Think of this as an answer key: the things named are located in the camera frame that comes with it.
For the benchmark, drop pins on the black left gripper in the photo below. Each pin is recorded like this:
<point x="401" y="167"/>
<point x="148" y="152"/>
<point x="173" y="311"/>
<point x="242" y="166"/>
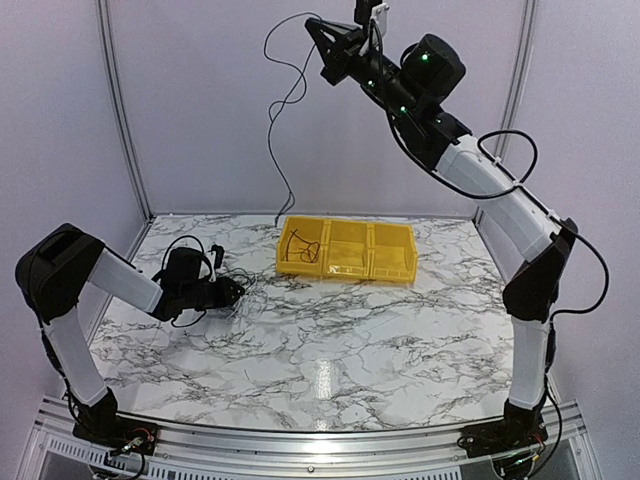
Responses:
<point x="226" y="298"/>

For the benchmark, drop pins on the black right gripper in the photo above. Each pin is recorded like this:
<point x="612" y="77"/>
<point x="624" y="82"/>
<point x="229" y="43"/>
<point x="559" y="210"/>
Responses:
<point x="344" y="33"/>

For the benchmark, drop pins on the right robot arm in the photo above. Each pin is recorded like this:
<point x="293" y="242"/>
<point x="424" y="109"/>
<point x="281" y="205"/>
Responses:
<point x="411" y="94"/>

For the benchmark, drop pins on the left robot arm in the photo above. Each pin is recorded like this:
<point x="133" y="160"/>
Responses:
<point x="52" y="276"/>

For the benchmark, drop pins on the yellow bin left compartment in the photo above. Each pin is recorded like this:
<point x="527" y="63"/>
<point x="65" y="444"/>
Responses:
<point x="300" y="246"/>

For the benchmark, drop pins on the yellow bin middle compartment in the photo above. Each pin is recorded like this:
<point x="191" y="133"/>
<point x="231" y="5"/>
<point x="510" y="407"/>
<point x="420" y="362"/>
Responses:
<point x="346" y="250"/>

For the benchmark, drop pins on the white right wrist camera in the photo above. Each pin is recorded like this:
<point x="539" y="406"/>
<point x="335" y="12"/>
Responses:
<point x="376" y="10"/>

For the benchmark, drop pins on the aluminium front rail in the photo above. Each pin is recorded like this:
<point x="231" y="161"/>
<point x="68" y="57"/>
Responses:
<point x="192" y="451"/>

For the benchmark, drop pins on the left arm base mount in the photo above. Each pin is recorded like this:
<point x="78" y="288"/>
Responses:
<point x="122" y="432"/>

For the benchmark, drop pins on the aluminium frame left rear post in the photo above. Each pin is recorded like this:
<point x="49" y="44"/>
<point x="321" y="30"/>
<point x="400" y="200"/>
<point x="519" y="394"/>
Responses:
<point x="116" y="93"/>

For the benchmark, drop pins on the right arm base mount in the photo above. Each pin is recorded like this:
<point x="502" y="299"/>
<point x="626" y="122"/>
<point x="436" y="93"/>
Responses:
<point x="501" y="436"/>

